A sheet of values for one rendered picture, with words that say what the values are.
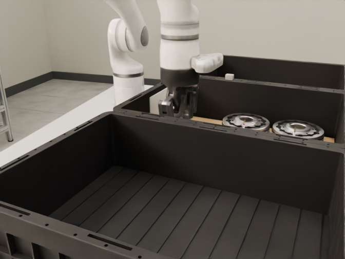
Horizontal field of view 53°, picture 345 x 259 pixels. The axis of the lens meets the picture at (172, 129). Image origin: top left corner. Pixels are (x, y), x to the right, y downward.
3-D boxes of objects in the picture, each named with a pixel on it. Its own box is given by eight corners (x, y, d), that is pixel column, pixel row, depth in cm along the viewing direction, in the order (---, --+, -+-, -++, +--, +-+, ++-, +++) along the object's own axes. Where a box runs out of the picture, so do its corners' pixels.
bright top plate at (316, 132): (267, 135, 70) (268, 132, 70) (277, 119, 78) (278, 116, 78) (321, 144, 66) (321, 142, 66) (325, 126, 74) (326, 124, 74)
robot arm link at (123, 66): (102, 19, 96) (106, 80, 102) (133, 20, 93) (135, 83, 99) (118, 17, 104) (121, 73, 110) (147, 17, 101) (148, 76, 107)
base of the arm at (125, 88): (111, 130, 108) (108, 76, 101) (123, 120, 116) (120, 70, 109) (139, 133, 105) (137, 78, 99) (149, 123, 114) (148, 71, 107)
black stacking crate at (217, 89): (113, 168, 67) (109, 112, 62) (176, 118, 92) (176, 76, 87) (338, 222, 52) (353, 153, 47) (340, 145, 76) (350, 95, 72)
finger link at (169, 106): (159, 98, 63) (165, 123, 67) (155, 104, 62) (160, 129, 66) (172, 100, 62) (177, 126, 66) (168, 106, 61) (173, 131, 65)
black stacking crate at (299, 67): (176, 117, 92) (177, 75, 88) (212, 89, 117) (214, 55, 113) (340, 144, 77) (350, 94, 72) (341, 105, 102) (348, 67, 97)
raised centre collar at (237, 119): (233, 124, 74) (233, 121, 74) (235, 116, 79) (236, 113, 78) (256, 126, 73) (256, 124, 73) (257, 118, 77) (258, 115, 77)
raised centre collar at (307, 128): (283, 130, 71) (283, 128, 71) (287, 123, 75) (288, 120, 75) (308, 135, 69) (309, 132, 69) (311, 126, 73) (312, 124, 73)
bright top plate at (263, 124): (218, 129, 73) (219, 126, 73) (226, 113, 82) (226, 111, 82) (268, 134, 70) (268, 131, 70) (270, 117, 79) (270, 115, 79)
